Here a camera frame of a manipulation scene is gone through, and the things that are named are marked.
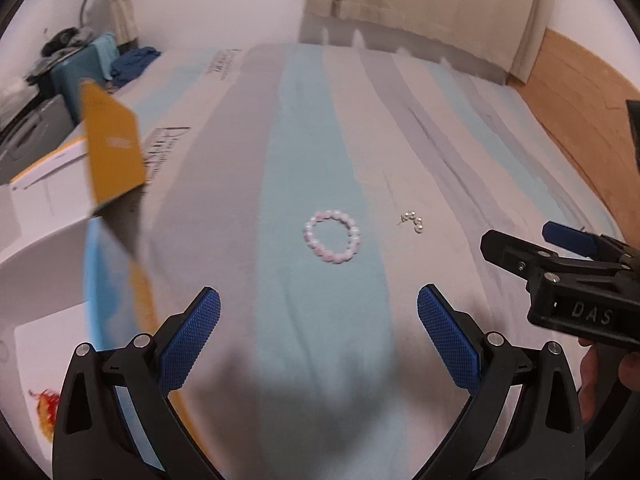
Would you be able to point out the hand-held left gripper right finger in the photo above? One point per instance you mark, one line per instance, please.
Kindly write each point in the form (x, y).
(447, 340)

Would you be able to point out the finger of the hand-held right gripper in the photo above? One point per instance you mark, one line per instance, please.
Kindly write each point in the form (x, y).
(565, 235)
(505, 252)

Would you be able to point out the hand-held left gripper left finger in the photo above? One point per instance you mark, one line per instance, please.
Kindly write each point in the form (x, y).
(192, 340)

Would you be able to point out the white cardboard box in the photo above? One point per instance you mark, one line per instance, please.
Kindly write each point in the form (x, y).
(40, 240)

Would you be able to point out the person's right hand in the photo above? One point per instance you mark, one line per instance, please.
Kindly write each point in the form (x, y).
(589, 380)

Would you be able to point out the pearl cluster earring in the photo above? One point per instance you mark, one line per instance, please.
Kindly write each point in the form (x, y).
(419, 228)

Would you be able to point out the wooden headboard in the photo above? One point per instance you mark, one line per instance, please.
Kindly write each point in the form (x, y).
(585, 110)

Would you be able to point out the striped bedsheet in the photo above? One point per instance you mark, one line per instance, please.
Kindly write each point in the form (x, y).
(320, 135)

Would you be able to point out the beige curtain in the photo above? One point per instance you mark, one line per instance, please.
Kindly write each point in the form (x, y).
(425, 10)

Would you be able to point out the grey suitcase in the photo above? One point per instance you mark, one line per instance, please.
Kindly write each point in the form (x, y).
(35, 130)

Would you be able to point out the blue clothing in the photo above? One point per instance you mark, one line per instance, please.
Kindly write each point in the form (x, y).
(132, 62)

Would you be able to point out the teal suitcase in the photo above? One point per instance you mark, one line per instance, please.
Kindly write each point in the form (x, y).
(80, 67)

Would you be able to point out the dark clothes pile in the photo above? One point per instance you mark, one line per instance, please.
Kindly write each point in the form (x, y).
(62, 40)

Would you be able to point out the narrow cream curtain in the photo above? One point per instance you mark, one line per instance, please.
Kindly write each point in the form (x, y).
(122, 10)

